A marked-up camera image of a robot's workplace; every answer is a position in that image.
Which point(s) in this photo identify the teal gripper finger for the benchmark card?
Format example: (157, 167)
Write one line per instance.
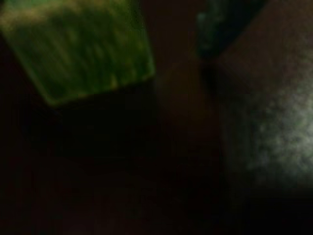
(220, 27)

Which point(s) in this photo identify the green square block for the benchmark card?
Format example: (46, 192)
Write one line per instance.
(78, 49)

